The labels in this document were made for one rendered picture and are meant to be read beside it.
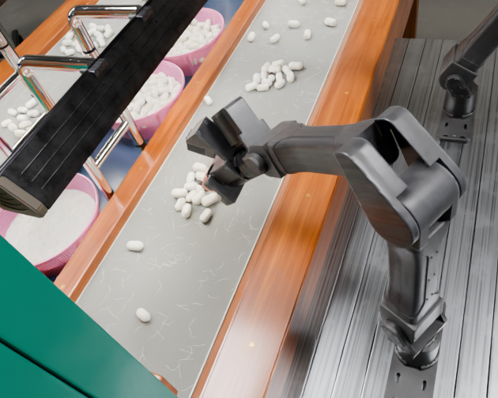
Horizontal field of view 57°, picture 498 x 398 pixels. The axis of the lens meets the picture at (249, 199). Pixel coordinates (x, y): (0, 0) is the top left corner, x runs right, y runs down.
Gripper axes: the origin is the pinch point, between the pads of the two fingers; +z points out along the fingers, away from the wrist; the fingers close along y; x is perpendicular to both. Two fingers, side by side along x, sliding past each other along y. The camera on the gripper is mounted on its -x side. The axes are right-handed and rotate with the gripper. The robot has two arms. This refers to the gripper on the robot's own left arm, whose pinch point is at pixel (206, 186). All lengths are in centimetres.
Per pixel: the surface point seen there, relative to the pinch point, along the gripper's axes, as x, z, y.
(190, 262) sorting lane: 6.0, 5.0, 13.0
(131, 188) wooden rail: -9.0, 19.4, 0.3
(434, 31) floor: 79, 34, -183
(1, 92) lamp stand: -42, 29, -5
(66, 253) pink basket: -11.9, 24.8, 18.5
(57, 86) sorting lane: -39, 60, -33
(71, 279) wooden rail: -9.0, 19.2, 23.8
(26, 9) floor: -118, 274, -199
